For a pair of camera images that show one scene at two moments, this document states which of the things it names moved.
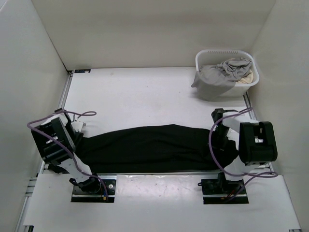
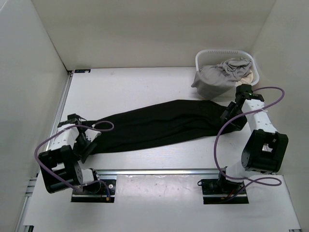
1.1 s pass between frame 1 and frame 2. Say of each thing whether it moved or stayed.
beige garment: stayed
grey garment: stayed
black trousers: moved
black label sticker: stayed
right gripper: moved
